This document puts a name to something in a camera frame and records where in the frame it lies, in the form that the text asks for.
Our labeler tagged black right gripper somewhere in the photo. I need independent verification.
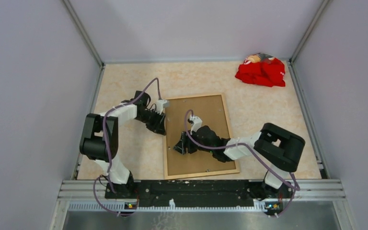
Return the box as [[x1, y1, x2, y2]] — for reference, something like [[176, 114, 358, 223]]
[[173, 127, 214, 155]]

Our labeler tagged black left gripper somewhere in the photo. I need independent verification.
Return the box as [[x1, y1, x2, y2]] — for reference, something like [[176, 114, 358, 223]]
[[136, 108, 166, 136]]

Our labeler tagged wooden picture frame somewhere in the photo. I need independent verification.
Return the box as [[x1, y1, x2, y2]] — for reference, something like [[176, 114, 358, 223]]
[[163, 93, 240, 180]]

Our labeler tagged brown frame backing board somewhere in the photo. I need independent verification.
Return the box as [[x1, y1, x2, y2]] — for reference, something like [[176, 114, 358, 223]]
[[163, 93, 240, 179]]

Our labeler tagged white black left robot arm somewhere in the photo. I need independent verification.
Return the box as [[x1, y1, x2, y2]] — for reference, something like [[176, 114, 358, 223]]
[[80, 91, 169, 198]]

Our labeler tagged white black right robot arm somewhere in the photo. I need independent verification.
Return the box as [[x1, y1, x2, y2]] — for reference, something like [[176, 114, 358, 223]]
[[173, 123, 306, 200]]

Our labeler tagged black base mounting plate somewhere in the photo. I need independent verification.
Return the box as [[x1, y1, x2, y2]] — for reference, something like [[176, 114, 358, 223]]
[[104, 180, 292, 207]]

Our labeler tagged left controller board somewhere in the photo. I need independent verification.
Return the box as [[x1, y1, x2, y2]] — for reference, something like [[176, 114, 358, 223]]
[[124, 202, 137, 210]]

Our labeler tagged controller board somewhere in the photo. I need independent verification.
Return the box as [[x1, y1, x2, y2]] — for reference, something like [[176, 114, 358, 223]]
[[124, 202, 137, 210], [265, 203, 283, 211]]

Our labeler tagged right controller board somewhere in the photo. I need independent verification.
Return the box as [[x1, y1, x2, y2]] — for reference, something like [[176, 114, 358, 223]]
[[265, 203, 283, 211]]

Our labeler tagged red crumpled cloth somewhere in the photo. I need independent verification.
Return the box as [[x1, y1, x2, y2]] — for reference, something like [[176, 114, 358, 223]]
[[235, 53, 286, 87]]

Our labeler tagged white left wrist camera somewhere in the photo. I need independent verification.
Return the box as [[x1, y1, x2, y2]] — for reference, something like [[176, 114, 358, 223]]
[[155, 99, 170, 114]]

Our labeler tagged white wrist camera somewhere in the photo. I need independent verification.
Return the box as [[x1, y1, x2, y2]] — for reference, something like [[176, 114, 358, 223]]
[[188, 115, 202, 135], [155, 99, 170, 114]]

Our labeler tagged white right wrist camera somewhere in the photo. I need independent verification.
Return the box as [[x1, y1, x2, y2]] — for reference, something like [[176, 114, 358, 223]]
[[188, 115, 202, 135]]

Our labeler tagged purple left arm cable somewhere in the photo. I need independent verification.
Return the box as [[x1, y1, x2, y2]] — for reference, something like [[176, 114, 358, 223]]
[[92, 78, 162, 217]]

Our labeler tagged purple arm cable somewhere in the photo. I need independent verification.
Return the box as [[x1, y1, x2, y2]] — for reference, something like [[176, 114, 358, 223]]
[[92, 78, 162, 217], [184, 110, 301, 218]]

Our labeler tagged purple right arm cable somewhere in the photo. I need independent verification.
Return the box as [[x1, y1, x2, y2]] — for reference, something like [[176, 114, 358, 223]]
[[184, 110, 301, 218]]

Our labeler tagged white toothed cable duct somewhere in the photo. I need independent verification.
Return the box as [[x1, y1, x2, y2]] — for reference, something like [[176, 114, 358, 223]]
[[68, 200, 267, 213]]

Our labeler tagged aluminium front rail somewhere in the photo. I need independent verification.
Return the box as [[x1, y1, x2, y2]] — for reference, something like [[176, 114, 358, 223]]
[[57, 179, 346, 201]]

